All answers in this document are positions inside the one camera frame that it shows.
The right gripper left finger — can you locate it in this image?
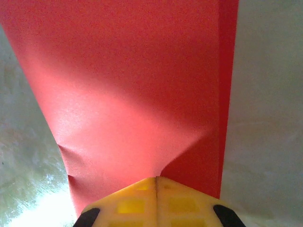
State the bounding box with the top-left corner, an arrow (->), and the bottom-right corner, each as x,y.
75,177 -> 157,227

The red paper sheet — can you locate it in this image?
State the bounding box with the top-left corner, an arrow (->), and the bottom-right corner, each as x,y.
0,0 -> 240,219

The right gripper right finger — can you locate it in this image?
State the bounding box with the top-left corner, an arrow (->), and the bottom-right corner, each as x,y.
156,176 -> 247,227

